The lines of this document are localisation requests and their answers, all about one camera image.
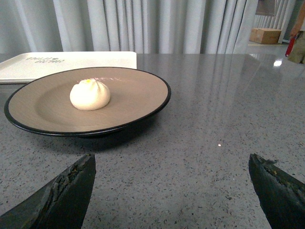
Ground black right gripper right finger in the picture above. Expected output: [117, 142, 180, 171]
[248, 154, 305, 229]

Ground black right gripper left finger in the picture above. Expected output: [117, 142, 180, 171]
[0, 154, 96, 229]

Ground brown plate with black rim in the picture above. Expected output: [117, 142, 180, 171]
[4, 67, 171, 137]

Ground white steamed bun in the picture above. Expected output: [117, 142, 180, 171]
[70, 79, 111, 111]

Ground white bear print tray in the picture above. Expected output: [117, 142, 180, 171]
[0, 51, 137, 84]

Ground person in khaki shorts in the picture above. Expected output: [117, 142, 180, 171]
[287, 1, 305, 64]

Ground cardboard box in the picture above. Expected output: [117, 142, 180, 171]
[249, 28, 281, 44]

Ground grey curtain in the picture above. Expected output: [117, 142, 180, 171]
[0, 0, 296, 54]

